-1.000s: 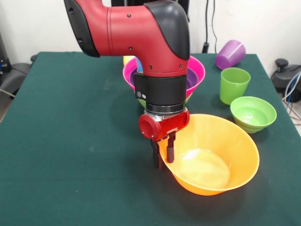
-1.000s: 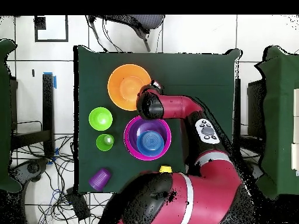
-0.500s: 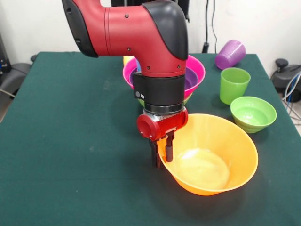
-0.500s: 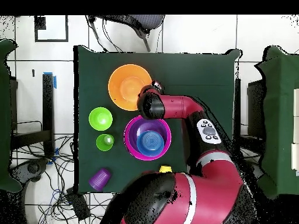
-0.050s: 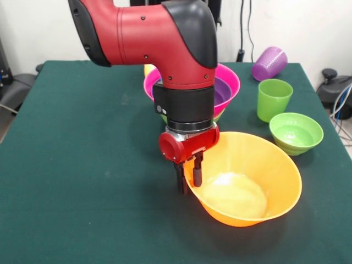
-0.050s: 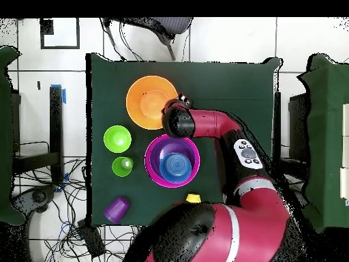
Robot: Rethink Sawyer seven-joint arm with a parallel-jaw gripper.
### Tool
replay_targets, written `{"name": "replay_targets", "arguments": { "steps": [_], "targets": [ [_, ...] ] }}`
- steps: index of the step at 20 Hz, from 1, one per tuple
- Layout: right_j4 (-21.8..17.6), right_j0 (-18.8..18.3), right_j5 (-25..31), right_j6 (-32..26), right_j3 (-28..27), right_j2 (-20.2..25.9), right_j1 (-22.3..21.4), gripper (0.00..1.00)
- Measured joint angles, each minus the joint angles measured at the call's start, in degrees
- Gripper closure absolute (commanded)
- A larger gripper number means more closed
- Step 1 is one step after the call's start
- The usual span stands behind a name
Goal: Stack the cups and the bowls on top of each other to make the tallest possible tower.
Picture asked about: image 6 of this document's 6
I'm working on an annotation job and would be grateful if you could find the black square frame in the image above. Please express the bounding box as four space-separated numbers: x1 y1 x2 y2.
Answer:
40 18 81 50

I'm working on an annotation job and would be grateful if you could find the green-clothed side table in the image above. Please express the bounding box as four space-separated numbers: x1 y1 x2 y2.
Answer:
297 53 349 233
0 45 26 227

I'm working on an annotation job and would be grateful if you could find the green cup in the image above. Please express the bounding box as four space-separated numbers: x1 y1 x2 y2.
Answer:
112 156 135 177

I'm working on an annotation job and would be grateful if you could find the small green bowl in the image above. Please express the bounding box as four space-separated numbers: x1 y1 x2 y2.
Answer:
103 124 133 154

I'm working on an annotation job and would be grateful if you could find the yellow cup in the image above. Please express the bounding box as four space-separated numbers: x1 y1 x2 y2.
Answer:
185 193 202 205

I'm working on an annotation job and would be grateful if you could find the purple bowl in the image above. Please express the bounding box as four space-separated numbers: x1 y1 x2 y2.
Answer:
149 137 197 184

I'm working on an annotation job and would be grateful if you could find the blue tape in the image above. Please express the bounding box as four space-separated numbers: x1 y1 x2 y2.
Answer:
50 84 67 105

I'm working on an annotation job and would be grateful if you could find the black caster leg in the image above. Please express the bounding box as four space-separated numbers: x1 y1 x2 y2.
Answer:
11 184 57 214

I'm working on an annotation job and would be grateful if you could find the purple cup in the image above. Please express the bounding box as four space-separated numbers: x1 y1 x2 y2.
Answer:
102 196 131 224

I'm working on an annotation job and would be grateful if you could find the black metal stand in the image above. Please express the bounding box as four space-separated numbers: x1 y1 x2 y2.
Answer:
12 85 65 184

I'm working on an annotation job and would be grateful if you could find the small blue bowl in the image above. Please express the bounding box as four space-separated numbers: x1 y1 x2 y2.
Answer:
159 152 193 184

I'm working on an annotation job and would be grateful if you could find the dark green tablecloth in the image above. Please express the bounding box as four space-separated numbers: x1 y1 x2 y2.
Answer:
85 52 282 228

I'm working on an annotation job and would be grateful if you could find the grey office chair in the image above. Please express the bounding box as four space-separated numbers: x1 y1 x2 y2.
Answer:
101 17 194 61

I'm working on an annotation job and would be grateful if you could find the large pink bowl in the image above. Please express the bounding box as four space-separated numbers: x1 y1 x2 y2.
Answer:
143 133 201 189

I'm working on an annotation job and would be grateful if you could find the large orange bowl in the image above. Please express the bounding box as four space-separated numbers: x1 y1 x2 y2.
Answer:
125 75 179 131

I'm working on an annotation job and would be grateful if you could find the black power strip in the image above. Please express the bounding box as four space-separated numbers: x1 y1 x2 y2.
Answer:
76 218 106 259

